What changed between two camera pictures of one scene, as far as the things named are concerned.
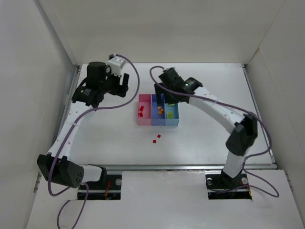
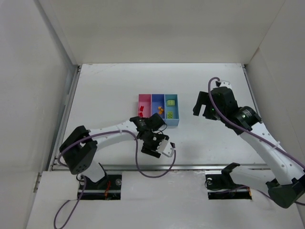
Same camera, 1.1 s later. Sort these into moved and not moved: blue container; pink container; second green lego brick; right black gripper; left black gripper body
Moved: left black gripper body; right black gripper
Not moved: blue container; pink container; second green lego brick
